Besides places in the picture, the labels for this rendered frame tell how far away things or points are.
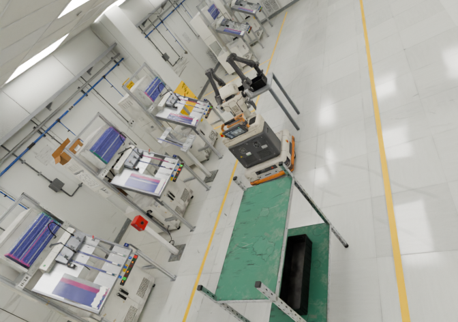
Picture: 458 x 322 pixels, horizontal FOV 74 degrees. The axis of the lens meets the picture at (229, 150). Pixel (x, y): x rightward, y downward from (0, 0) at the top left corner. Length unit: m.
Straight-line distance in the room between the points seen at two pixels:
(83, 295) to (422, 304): 2.94
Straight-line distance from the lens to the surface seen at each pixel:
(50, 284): 3.80
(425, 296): 2.60
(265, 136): 3.57
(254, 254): 2.02
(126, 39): 7.12
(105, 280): 3.68
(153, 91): 5.32
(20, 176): 5.52
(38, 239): 3.83
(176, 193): 4.72
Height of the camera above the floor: 2.32
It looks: 26 degrees down
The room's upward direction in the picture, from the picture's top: 42 degrees counter-clockwise
